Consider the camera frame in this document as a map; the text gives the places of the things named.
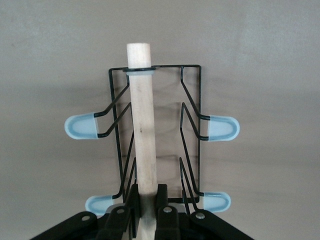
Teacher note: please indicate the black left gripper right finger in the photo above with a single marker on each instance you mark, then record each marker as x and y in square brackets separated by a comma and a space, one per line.
[162, 197]

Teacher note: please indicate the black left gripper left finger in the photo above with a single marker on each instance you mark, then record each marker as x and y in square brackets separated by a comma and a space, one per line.
[134, 200]

